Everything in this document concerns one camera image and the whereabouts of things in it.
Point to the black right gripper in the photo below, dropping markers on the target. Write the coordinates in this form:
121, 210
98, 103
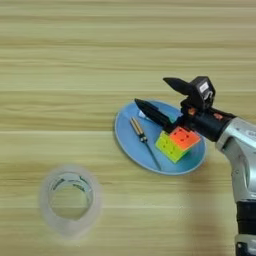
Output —
206, 125

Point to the colourful puzzle cube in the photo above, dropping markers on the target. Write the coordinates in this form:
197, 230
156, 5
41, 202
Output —
176, 143

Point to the clear tape roll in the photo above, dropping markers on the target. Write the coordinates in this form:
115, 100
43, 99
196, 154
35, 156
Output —
45, 206

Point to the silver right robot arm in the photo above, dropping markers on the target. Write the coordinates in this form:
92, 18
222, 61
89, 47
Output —
243, 160

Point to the blue round plate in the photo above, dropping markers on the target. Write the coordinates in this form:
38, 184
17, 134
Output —
133, 150

